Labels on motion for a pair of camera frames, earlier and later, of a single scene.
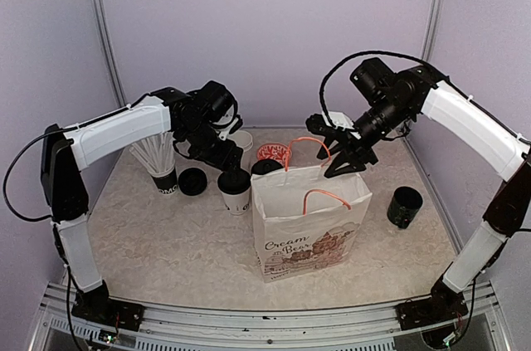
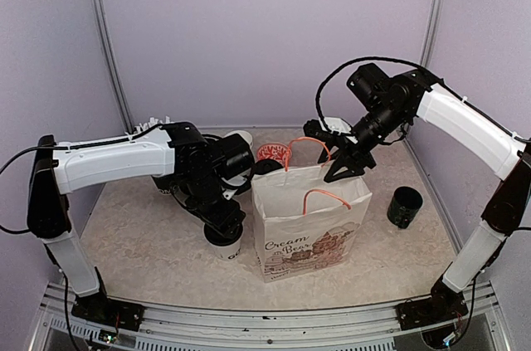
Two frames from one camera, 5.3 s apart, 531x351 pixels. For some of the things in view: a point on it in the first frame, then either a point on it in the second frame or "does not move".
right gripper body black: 391,117 does not move
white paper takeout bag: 305,223 does not move
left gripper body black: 205,147 -> 210,211
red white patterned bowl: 273,151 does not move
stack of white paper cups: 242,138 does not move
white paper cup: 238,203 -> 228,252
